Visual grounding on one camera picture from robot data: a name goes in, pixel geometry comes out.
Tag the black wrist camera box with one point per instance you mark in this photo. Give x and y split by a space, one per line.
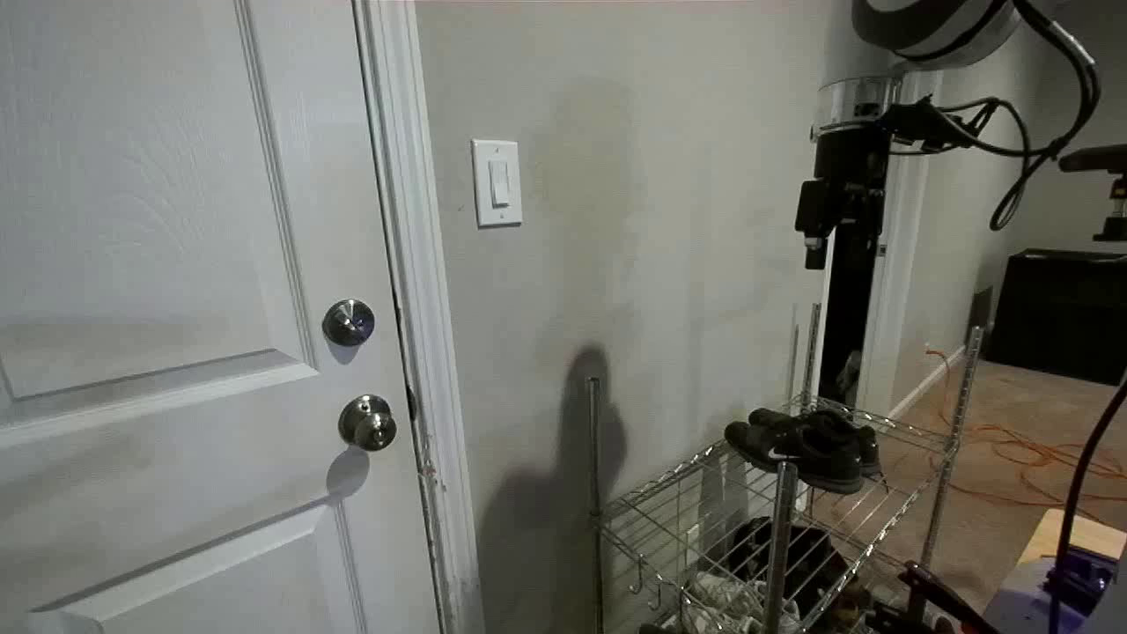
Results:
812 217

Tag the light wooden board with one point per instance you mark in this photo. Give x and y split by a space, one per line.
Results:
1079 534

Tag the red black clamp tool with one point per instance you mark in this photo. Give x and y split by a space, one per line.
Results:
937 594

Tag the blue purple box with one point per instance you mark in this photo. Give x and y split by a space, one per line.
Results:
1033 601

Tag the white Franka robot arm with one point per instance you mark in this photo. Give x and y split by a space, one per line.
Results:
937 21

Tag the white door frame trim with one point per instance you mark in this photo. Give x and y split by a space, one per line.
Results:
411 177

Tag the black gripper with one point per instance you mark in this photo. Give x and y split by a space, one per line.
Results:
853 163

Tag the black bag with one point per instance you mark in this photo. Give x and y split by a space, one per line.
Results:
776 559

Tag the white panel door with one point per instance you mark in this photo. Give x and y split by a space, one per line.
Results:
151 234

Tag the white shoes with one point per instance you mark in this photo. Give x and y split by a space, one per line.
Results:
724 601

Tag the black sneaker with white logo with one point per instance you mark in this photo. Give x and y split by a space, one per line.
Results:
781 451

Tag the silver round door knob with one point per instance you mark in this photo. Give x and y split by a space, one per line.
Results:
367 423

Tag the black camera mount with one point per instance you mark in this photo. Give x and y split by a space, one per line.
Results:
1095 160

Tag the silver deadbolt lock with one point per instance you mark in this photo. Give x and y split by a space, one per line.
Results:
351 323

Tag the white wall light switch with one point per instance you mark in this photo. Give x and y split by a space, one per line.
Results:
498 184

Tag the black cabinet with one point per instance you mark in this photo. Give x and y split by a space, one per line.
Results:
1058 317

